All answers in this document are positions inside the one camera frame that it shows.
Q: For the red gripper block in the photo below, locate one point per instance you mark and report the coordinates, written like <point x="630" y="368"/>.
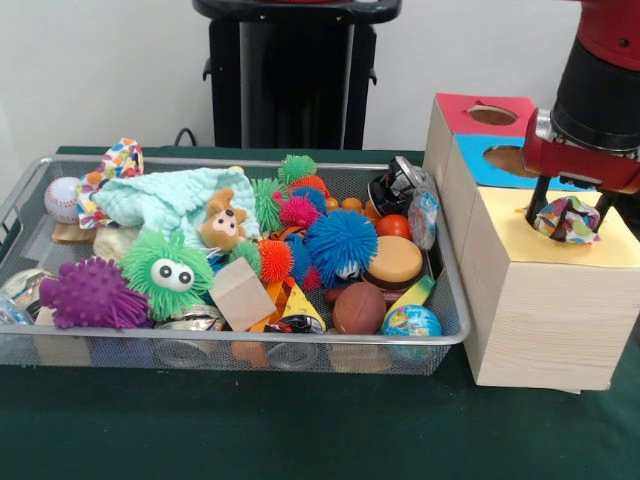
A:
<point x="575" y="162"/>

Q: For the colourful spotted cloth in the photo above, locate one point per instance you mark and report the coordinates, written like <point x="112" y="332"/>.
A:
<point x="570" y="220"/>
<point x="120" y="157"/>

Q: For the clear plastic bottle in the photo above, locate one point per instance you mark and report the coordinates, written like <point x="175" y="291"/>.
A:
<point x="424" y="215"/>

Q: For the doll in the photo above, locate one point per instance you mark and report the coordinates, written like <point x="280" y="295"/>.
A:
<point x="222" y="222"/>

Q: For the mint green knitted cloth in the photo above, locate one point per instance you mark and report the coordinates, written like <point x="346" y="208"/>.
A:
<point x="150" y="200"/>

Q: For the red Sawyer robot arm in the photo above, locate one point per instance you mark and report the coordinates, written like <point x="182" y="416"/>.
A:
<point x="600" y="90"/>

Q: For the wooden box with three holes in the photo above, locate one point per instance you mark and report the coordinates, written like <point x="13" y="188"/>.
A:
<point x="550" y="325"/>

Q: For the shallow clear mesh bin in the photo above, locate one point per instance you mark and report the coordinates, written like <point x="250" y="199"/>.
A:
<point x="150" y="355"/>

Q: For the black and red soda can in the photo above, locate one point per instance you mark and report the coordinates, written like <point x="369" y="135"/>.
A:
<point x="395" y="185"/>

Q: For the small orange ball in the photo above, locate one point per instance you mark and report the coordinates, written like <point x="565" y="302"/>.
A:
<point x="394" y="226"/>

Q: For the toy hamburger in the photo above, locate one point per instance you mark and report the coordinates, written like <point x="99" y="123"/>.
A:
<point x="397" y="260"/>

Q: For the small globe ball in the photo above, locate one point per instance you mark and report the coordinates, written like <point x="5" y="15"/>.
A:
<point x="411" y="320"/>

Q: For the blue spiky rubber ball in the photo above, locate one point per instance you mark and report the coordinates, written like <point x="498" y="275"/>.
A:
<point x="340" y="240"/>

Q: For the small brown football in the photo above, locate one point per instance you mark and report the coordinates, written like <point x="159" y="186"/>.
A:
<point x="359" y="310"/>

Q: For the plain wooden block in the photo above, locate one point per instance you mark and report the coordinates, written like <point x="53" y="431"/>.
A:
<point x="240" y="300"/>

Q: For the dark green tablecloth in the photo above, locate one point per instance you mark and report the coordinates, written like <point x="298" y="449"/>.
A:
<point x="250" y="425"/>

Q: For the green spiky toy with eyes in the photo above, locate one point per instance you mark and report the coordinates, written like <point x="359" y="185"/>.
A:
<point x="150" y="265"/>

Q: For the purple spiky rubber toy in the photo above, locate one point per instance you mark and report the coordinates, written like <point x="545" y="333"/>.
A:
<point x="90" y="295"/>

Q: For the white baseball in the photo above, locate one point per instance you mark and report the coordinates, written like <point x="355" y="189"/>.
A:
<point x="57" y="200"/>

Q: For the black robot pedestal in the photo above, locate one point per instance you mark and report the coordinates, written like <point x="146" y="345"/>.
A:
<point x="295" y="75"/>

